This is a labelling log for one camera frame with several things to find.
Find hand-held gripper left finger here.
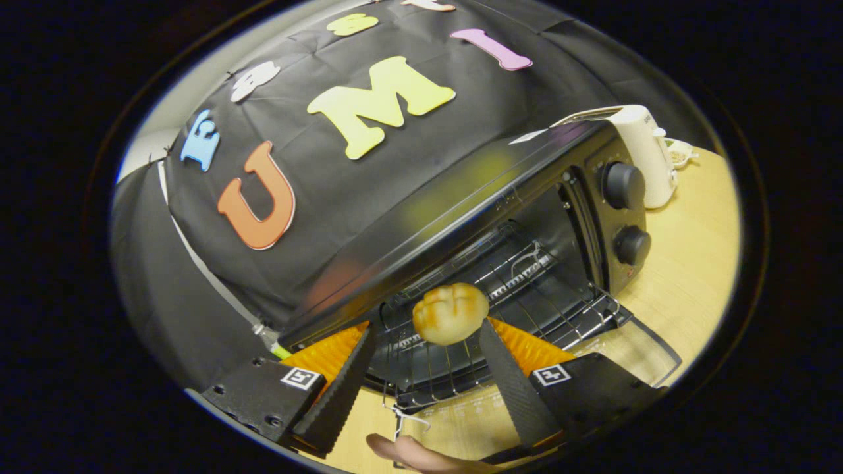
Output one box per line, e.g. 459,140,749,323
201,321,377,460

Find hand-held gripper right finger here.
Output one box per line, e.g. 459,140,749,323
477,318,669,455

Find golden bread bun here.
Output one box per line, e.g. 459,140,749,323
412,283,491,346

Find black toaster oven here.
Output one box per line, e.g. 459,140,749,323
277,120,682,469

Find white pop-up toaster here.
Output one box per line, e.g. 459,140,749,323
552,105,679,209

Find green label drink bottle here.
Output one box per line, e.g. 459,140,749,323
252,323,292,361

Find black backdrop cloth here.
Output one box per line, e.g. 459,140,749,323
109,0,719,389

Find white divided snack tray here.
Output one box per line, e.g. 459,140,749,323
665,137,699,169

